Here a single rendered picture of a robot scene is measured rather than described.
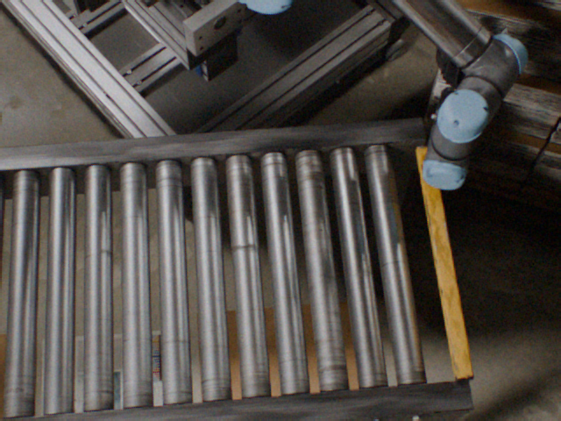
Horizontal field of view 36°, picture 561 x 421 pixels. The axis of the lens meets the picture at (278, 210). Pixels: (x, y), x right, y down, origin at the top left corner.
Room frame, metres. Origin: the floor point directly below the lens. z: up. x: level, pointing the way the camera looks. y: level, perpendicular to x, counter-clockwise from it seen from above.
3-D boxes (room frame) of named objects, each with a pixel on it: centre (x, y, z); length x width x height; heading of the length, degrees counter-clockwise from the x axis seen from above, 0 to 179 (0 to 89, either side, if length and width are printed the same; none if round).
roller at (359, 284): (0.56, -0.14, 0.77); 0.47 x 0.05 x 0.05; 6
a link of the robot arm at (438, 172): (0.72, -0.29, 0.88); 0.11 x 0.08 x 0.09; 166
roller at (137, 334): (0.52, 0.25, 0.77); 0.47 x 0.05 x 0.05; 6
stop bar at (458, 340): (0.56, -0.29, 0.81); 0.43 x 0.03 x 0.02; 6
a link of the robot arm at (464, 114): (0.74, -0.30, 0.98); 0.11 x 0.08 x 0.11; 147
